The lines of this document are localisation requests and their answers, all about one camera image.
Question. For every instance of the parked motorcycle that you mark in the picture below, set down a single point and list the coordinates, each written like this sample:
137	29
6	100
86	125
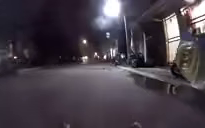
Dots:
136	60

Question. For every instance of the pole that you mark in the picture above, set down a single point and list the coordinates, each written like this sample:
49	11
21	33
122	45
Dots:
126	38

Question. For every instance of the grey asphalt road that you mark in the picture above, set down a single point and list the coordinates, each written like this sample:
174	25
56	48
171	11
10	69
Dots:
83	96

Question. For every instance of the pale concrete pavement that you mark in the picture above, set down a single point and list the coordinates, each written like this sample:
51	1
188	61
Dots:
156	73

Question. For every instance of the street lamp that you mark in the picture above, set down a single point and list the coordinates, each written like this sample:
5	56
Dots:
112	8

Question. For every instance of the robot's own part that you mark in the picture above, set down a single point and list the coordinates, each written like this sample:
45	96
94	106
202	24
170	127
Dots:
66	125
136	124

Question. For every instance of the building with pale shutters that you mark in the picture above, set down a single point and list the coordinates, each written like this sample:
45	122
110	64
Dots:
176	33

